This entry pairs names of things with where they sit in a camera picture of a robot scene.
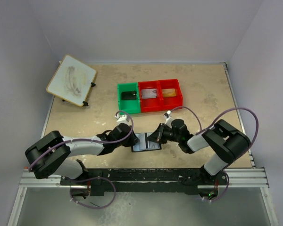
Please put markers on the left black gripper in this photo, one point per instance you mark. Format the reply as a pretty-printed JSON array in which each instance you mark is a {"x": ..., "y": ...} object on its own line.
[{"x": 133, "y": 140}]

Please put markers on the black card in green bin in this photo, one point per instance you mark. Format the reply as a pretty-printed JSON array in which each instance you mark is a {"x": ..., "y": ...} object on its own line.
[{"x": 129, "y": 95}]

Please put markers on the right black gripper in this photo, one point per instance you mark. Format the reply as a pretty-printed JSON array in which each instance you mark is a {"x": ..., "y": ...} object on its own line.
[{"x": 157, "y": 136}]

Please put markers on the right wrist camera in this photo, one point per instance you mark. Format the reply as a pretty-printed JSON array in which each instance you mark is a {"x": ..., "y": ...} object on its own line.
[{"x": 168, "y": 118}]

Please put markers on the aluminium frame rail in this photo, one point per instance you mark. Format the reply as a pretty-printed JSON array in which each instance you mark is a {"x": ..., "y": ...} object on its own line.
[{"x": 237, "y": 178}]

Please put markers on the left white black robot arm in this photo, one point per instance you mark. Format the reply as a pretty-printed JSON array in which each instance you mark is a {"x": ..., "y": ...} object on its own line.
[{"x": 51, "y": 154}]

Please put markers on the silver card in red bin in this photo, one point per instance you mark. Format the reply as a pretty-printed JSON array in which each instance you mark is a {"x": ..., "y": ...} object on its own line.
[{"x": 148, "y": 93}]

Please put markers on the right red plastic bin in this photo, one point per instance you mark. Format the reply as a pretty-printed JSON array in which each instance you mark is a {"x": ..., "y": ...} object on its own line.
[{"x": 171, "y": 102}]

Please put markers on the orange card in red bin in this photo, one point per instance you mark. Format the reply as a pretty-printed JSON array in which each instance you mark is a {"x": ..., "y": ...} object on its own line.
[{"x": 168, "y": 93}]

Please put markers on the red plastic bin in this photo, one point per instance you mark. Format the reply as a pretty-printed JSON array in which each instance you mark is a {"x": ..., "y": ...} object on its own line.
[
  {"x": 152, "y": 104},
  {"x": 171, "y": 102}
]

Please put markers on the small whiteboard with wooden frame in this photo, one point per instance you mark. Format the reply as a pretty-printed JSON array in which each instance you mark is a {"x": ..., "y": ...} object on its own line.
[{"x": 72, "y": 81}]

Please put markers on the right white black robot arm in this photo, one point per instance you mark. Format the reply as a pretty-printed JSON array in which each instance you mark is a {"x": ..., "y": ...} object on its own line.
[{"x": 226, "y": 141}]

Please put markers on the green plastic bin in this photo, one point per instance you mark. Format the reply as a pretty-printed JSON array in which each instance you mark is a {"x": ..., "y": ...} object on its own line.
[{"x": 129, "y": 106}]

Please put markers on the black card holder wallet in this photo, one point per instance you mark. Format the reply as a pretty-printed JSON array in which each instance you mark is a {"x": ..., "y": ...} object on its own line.
[{"x": 144, "y": 144}]

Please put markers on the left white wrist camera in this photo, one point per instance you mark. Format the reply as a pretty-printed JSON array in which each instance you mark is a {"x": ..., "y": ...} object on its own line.
[{"x": 122, "y": 118}]

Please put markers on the middle red plastic bin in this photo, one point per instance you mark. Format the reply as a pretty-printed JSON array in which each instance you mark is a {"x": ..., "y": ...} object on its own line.
[{"x": 152, "y": 104}]

